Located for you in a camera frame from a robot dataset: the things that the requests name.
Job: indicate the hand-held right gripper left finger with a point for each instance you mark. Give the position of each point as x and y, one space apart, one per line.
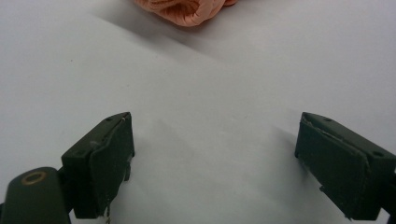
106 168

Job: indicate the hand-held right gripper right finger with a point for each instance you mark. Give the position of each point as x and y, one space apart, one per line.
339 161

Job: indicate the pink knitted glove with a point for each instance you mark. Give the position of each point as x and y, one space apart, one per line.
183 11

